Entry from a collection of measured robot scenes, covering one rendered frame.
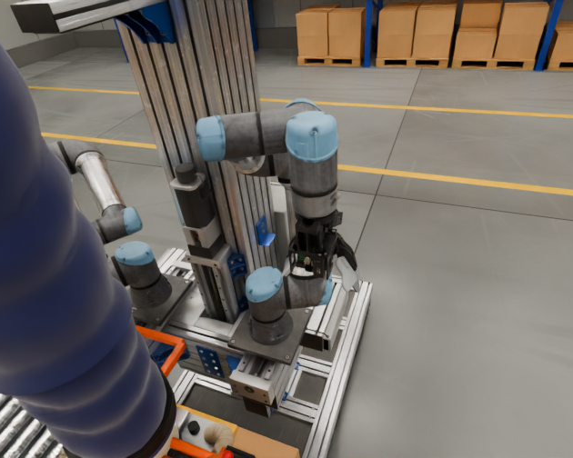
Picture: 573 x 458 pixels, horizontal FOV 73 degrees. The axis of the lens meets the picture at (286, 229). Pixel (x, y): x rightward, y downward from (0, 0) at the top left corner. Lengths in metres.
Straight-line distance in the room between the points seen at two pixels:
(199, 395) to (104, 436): 1.41
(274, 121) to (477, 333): 2.31
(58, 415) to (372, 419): 1.79
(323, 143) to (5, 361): 0.51
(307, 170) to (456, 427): 1.99
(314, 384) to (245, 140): 1.69
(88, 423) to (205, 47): 0.82
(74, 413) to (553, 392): 2.37
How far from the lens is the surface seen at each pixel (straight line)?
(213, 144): 0.65
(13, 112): 0.52
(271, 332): 1.26
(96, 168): 1.38
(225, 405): 2.17
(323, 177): 0.58
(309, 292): 1.16
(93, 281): 0.62
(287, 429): 2.07
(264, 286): 1.15
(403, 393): 2.42
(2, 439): 2.14
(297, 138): 0.55
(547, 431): 2.54
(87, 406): 0.77
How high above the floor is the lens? 2.09
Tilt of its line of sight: 38 degrees down
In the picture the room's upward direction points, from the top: 6 degrees counter-clockwise
